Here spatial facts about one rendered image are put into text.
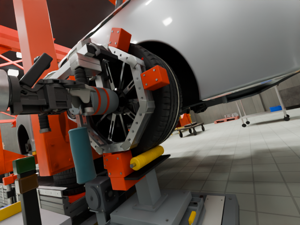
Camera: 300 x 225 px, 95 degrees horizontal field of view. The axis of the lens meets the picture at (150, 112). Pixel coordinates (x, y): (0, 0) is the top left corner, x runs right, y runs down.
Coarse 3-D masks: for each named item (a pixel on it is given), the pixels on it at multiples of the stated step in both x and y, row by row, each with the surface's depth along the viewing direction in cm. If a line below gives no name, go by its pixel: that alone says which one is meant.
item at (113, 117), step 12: (120, 60) 78; (108, 72) 84; (120, 72) 97; (120, 84) 79; (132, 84) 76; (120, 96) 85; (120, 108) 85; (96, 120) 93; (108, 120) 101; (108, 132) 92; (120, 132) 98
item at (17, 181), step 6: (36, 174) 38; (18, 180) 35; (24, 180) 36; (30, 180) 37; (36, 180) 38; (18, 186) 35; (24, 186) 36; (30, 186) 37; (36, 186) 38; (18, 192) 35; (24, 192) 35
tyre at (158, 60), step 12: (132, 48) 70; (144, 48) 68; (144, 60) 66; (156, 60) 65; (168, 72) 71; (168, 84) 65; (156, 96) 64; (168, 96) 64; (180, 96) 78; (156, 108) 64; (168, 108) 64; (180, 108) 78; (156, 120) 64; (168, 120) 68; (96, 132) 89; (144, 132) 68; (156, 132) 65; (168, 132) 77; (144, 144) 69; (156, 144) 75; (132, 156) 74
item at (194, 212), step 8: (192, 200) 86; (200, 200) 81; (192, 208) 76; (200, 208) 77; (184, 216) 75; (192, 216) 68; (200, 216) 75; (112, 224) 82; (120, 224) 79; (184, 224) 69; (192, 224) 65; (200, 224) 72
